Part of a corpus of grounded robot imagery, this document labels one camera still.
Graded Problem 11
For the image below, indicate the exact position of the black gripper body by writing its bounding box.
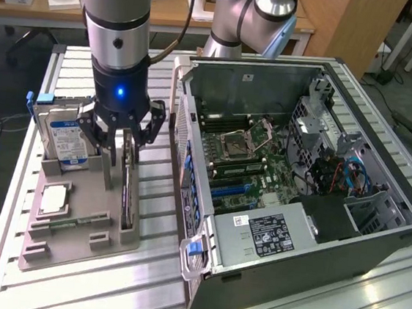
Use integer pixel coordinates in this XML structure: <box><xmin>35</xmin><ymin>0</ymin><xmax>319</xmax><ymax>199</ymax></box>
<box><xmin>84</xmin><ymin>52</ymin><xmax>157</xmax><ymax>134</ymax></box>

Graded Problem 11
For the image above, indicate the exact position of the low-profile graphics card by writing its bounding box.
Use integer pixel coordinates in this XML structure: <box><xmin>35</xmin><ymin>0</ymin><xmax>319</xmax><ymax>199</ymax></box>
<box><xmin>111</xmin><ymin>111</ymin><xmax>147</xmax><ymax>231</ymax></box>

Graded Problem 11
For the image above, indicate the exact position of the hard disk with blue carrier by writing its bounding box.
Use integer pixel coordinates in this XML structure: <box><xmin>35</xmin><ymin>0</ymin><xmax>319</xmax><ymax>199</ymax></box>
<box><xmin>18</xmin><ymin>87</ymin><xmax>102</xmax><ymax>176</ymax></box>

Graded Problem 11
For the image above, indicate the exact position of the installed RAM stick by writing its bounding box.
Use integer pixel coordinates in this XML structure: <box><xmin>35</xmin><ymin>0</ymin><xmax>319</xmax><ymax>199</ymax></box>
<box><xmin>213</xmin><ymin>157</ymin><xmax>267</xmax><ymax>181</ymax></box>
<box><xmin>202</xmin><ymin>110</ymin><xmax>251</xmax><ymax>128</ymax></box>

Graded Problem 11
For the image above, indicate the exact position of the CPU socket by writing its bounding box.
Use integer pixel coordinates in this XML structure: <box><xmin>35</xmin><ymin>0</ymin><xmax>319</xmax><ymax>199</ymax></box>
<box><xmin>218</xmin><ymin>126</ymin><xmax>257</xmax><ymax>164</ymax></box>

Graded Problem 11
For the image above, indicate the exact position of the silver CPU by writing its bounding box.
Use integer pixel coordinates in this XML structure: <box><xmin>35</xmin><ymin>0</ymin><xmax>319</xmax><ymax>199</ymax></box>
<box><xmin>39</xmin><ymin>183</ymin><xmax>70</xmax><ymax>217</ymax></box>

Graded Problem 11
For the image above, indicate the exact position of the wooden desk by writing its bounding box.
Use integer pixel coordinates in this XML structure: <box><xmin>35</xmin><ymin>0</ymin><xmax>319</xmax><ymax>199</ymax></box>
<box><xmin>0</xmin><ymin>0</ymin><xmax>319</xmax><ymax>69</ymax></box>

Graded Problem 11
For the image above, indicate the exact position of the blue expansion slot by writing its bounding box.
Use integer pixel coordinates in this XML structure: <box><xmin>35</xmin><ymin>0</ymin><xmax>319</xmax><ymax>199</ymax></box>
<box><xmin>210</xmin><ymin>183</ymin><xmax>249</xmax><ymax>201</ymax></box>

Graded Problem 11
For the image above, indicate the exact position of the black office chair base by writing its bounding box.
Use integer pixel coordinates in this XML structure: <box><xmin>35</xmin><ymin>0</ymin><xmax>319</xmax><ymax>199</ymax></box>
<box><xmin>1</xmin><ymin>22</ymin><xmax>91</xmax><ymax>75</ymax></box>

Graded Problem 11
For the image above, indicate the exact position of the metal socket cover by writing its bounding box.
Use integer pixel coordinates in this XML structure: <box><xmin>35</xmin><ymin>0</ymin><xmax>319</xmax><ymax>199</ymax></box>
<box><xmin>243</xmin><ymin>116</ymin><xmax>275</xmax><ymax>148</ymax></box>

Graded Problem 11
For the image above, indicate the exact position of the green loose RAM stick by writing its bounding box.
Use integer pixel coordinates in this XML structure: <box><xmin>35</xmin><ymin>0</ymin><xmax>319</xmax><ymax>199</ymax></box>
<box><xmin>48</xmin><ymin>214</ymin><xmax>93</xmax><ymax>235</ymax></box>

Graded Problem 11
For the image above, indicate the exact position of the grey parts rack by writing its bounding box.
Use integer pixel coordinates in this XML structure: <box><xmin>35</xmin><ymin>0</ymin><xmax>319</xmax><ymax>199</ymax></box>
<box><xmin>16</xmin><ymin>112</ymin><xmax>154</xmax><ymax>285</ymax></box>

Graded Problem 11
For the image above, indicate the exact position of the green motherboard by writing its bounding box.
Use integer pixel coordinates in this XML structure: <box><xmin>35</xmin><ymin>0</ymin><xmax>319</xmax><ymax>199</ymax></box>
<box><xmin>185</xmin><ymin>101</ymin><xmax>311</xmax><ymax>224</ymax></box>

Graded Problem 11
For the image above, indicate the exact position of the blue case release latch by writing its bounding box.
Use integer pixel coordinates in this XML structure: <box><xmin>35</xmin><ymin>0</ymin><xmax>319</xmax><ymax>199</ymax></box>
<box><xmin>186</xmin><ymin>241</ymin><xmax>202</xmax><ymax>258</ymax></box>

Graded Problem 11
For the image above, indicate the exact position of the silver chipset heatsink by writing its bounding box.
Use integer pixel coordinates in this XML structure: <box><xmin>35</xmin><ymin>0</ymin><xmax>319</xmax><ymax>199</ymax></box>
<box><xmin>259</xmin><ymin>192</ymin><xmax>284</xmax><ymax>208</ymax></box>

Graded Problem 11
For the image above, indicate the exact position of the grey power supply unit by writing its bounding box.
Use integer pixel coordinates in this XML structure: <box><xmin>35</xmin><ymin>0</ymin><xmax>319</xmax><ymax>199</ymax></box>
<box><xmin>208</xmin><ymin>194</ymin><xmax>325</xmax><ymax>277</ymax></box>

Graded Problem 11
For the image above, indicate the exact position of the silver drive cage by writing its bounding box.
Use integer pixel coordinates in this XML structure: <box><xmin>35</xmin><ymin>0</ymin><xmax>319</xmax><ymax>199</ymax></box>
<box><xmin>283</xmin><ymin>73</ymin><xmax>351</xmax><ymax>177</ymax></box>

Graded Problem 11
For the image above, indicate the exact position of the wooden cabinet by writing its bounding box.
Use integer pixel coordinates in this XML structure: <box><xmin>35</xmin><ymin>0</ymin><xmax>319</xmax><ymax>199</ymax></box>
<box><xmin>293</xmin><ymin>0</ymin><xmax>409</xmax><ymax>84</ymax></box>

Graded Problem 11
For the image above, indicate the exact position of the dark grey PC case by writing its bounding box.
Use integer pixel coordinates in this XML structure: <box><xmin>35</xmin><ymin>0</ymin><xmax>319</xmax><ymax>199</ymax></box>
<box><xmin>147</xmin><ymin>40</ymin><xmax>412</xmax><ymax>309</ymax></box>

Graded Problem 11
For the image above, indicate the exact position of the black power adapter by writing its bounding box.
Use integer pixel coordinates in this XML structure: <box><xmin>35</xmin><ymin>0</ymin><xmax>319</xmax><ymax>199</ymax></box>
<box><xmin>374</xmin><ymin>68</ymin><xmax>395</xmax><ymax>87</ymax></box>

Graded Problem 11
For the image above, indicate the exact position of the white box with red button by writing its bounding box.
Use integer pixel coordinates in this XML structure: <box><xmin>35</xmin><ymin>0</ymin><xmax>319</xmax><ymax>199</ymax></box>
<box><xmin>372</xmin><ymin>41</ymin><xmax>394</xmax><ymax>77</ymax></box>

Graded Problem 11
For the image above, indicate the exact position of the metal disk bay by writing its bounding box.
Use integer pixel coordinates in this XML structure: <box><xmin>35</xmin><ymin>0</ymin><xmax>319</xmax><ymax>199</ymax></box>
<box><xmin>341</xmin><ymin>186</ymin><xmax>411</xmax><ymax>241</ymax></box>

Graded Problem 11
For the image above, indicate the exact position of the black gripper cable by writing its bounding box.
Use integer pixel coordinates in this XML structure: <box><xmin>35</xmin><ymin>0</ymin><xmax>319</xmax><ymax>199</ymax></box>
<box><xmin>144</xmin><ymin>0</ymin><xmax>203</xmax><ymax>69</ymax></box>

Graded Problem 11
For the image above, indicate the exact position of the red wire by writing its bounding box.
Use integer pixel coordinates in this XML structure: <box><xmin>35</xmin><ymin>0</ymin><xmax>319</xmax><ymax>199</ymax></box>
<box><xmin>329</xmin><ymin>160</ymin><xmax>342</xmax><ymax>194</ymax></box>

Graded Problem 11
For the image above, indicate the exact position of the blue wire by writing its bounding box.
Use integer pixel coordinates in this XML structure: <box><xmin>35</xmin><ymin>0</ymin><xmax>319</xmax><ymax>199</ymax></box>
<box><xmin>339</xmin><ymin>153</ymin><xmax>375</xmax><ymax>199</ymax></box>

